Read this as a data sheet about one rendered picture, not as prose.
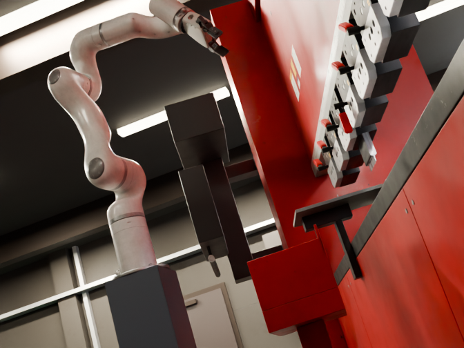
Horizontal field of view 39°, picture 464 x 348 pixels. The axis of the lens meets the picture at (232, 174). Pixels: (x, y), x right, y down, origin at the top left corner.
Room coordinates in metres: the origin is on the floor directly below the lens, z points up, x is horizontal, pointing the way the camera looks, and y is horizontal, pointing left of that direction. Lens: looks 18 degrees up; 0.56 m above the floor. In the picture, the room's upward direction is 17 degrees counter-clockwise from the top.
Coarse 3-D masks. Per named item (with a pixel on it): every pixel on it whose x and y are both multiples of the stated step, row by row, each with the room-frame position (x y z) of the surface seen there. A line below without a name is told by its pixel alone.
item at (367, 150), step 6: (366, 132) 1.87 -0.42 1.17; (360, 138) 1.90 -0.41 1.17; (366, 138) 1.87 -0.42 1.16; (360, 144) 1.93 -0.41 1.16; (366, 144) 1.87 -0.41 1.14; (372, 144) 1.87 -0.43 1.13; (360, 150) 1.96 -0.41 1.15; (366, 150) 1.89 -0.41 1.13; (372, 150) 1.87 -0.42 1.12; (366, 156) 1.92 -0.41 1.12; (372, 156) 1.88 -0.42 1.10; (366, 162) 1.95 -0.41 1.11; (372, 162) 1.91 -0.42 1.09; (372, 168) 1.94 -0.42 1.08
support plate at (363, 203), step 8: (360, 192) 1.83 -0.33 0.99; (368, 192) 1.84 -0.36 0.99; (376, 192) 1.87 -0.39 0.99; (328, 200) 1.82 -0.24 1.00; (336, 200) 1.83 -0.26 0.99; (344, 200) 1.85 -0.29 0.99; (352, 200) 1.88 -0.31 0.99; (360, 200) 1.92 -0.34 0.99; (368, 200) 1.95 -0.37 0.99; (304, 208) 1.82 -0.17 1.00; (312, 208) 1.82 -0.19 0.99; (320, 208) 1.85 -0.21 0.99; (328, 208) 1.88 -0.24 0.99; (352, 208) 1.98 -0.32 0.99; (296, 216) 1.86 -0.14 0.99; (296, 224) 1.97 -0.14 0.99
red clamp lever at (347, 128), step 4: (336, 104) 1.75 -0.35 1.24; (340, 104) 1.75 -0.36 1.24; (344, 104) 1.76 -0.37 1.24; (336, 108) 1.76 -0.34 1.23; (340, 108) 1.76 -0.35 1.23; (340, 112) 1.76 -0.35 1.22; (344, 112) 1.76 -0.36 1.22; (340, 116) 1.76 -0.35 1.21; (344, 116) 1.75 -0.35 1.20; (340, 120) 1.76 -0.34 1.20; (344, 120) 1.75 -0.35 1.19; (348, 120) 1.76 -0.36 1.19; (344, 124) 1.75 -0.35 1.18; (348, 124) 1.76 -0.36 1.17; (344, 128) 1.76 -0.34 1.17; (348, 128) 1.76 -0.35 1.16; (348, 132) 1.76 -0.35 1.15
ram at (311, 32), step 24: (264, 0) 2.45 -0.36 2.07; (288, 0) 2.03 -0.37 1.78; (312, 0) 1.73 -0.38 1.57; (336, 0) 1.50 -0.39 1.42; (264, 24) 2.66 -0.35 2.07; (288, 24) 2.17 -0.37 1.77; (312, 24) 1.83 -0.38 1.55; (288, 48) 2.34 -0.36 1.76; (312, 48) 1.95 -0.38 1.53; (288, 72) 2.52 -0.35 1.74; (312, 72) 2.08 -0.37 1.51; (336, 72) 1.77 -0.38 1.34; (288, 96) 2.72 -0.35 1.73; (312, 96) 2.22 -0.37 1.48; (312, 120) 2.38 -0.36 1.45; (312, 144) 2.56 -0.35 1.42
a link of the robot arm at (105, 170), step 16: (48, 80) 2.00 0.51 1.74; (64, 80) 1.98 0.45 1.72; (80, 80) 2.05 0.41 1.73; (64, 96) 2.01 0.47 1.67; (80, 96) 2.02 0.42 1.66; (80, 112) 2.03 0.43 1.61; (96, 112) 2.04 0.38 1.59; (80, 128) 2.04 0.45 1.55; (96, 128) 2.02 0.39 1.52; (96, 144) 1.99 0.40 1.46; (96, 160) 1.96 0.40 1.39; (112, 160) 1.96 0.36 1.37; (96, 176) 1.96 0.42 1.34; (112, 176) 1.97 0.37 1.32
